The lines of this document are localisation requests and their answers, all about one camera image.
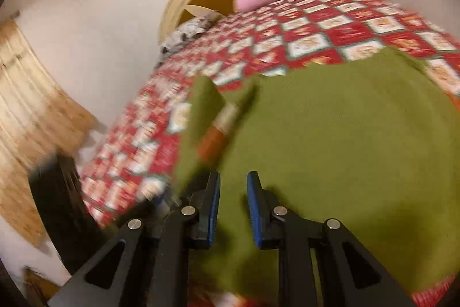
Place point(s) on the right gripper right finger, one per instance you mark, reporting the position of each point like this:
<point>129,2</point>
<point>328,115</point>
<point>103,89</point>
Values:
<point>319,264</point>

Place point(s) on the green orange cream striped sweater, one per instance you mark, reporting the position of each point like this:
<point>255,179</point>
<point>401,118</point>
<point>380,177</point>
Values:
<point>373,143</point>

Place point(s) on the beige side curtain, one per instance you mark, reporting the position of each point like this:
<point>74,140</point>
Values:
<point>37,118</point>

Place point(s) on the red teddy bear bedspread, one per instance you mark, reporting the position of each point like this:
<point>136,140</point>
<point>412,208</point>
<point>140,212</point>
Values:
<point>152,143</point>

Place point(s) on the grey patterned pillow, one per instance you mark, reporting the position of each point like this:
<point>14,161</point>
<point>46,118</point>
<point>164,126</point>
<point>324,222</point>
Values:
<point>187,32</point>

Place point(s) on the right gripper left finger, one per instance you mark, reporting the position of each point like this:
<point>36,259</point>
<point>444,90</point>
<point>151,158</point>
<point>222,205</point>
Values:
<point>147,262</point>

